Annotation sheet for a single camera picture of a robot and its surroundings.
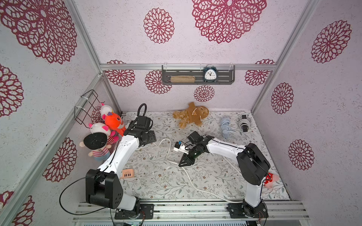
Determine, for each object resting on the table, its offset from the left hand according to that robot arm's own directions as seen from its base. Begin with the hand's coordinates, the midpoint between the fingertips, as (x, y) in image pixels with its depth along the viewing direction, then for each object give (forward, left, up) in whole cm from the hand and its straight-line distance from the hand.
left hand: (148, 139), depth 86 cm
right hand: (-11, -19, -8) cm, 23 cm away
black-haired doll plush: (-6, +26, +7) cm, 28 cm away
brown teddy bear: (+28, -29, -8) cm, 41 cm away
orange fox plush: (+10, +22, +7) cm, 25 cm away
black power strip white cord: (+20, -67, -10) cm, 71 cm away
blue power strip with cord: (+19, -53, -11) cm, 58 cm away
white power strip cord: (-19, -24, -14) cm, 34 cm away
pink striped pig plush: (+4, +26, +6) cm, 27 cm away
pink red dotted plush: (-20, -70, -9) cm, 74 cm away
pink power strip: (-17, +12, -11) cm, 24 cm away
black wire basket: (+6, +32, +18) cm, 38 cm away
